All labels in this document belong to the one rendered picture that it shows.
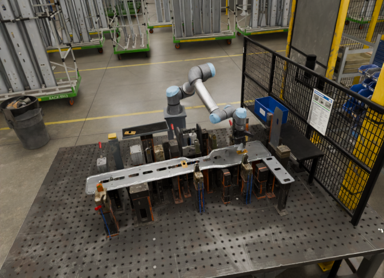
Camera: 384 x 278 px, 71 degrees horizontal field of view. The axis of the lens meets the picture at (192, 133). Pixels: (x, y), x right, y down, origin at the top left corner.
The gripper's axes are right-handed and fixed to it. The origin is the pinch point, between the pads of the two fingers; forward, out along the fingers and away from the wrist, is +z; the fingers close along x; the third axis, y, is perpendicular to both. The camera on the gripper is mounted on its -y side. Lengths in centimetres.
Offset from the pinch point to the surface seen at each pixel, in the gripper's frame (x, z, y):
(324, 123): 17, -21, -55
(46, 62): -405, 20, 223
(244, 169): 22.9, -0.7, 8.1
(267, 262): 72, 32, 14
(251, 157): 8.0, 2.3, -3.8
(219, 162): 6.8, 2.0, 20.9
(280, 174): 32.0, 2.4, -14.8
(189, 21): -678, 30, -130
